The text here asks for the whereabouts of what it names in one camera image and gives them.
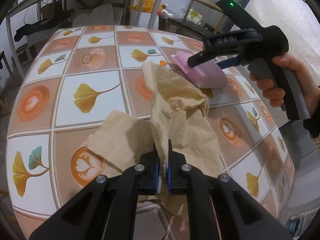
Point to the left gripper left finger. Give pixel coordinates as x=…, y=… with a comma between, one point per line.
x=106, y=207

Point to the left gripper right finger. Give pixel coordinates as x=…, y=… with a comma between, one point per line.
x=219, y=208

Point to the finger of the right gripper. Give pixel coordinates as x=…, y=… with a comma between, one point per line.
x=231, y=62

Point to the pink foam sponge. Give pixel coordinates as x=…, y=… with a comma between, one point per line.
x=207, y=75

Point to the beige paper towel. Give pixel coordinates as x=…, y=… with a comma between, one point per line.
x=178, y=119

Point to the white mattress blue trim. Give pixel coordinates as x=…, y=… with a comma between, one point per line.
x=298, y=23

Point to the wooden chair black seat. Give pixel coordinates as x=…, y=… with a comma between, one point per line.
x=192, y=22

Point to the yellow plastic bag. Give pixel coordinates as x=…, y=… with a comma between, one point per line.
x=146, y=7

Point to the floral plastic tablecloth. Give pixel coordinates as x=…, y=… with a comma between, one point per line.
x=84, y=74

